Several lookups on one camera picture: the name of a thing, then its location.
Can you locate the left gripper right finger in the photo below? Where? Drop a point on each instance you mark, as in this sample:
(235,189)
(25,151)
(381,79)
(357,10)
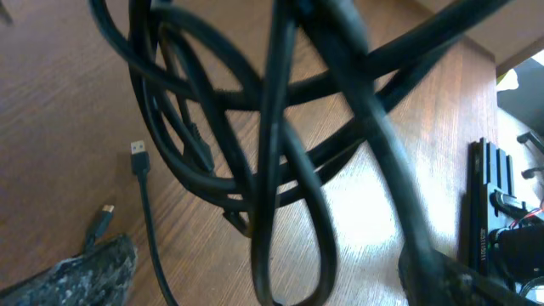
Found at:
(460,286)

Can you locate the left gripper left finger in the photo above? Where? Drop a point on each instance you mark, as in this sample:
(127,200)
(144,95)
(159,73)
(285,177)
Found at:
(100,275)

